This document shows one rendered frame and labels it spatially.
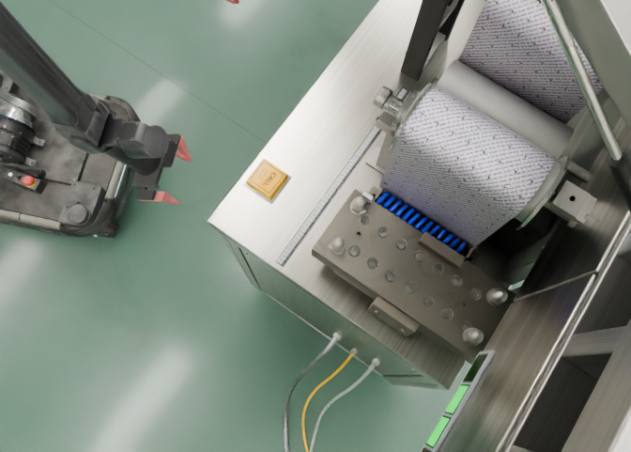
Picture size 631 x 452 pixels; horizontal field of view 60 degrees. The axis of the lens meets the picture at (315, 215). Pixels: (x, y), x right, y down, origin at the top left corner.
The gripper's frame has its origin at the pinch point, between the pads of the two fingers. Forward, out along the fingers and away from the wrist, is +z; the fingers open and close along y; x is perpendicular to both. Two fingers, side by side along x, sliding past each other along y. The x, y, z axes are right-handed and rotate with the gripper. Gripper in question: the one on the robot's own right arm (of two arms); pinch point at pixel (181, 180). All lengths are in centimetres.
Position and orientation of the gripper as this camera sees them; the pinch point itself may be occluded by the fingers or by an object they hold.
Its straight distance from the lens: 118.3
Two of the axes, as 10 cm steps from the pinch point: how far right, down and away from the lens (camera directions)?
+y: 2.1, -9.4, 2.8
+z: 4.7, 3.5, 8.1
